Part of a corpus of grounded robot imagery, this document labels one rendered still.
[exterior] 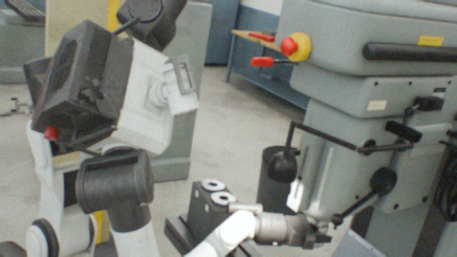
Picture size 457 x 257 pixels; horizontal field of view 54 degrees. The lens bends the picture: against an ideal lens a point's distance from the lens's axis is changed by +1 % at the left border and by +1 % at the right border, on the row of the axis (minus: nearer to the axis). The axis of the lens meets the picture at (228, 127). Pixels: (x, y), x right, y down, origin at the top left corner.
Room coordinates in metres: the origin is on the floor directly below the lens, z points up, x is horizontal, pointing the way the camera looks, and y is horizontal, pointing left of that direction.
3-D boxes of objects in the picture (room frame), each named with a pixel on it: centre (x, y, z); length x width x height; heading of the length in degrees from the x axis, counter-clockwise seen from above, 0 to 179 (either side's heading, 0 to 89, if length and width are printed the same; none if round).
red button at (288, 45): (0.95, -0.10, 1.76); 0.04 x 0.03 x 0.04; 37
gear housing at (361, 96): (1.13, -0.33, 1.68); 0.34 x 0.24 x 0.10; 127
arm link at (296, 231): (1.09, -0.21, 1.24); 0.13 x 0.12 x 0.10; 12
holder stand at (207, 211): (1.48, 0.00, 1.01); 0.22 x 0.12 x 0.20; 29
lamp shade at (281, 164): (0.99, -0.15, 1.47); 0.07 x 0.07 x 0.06
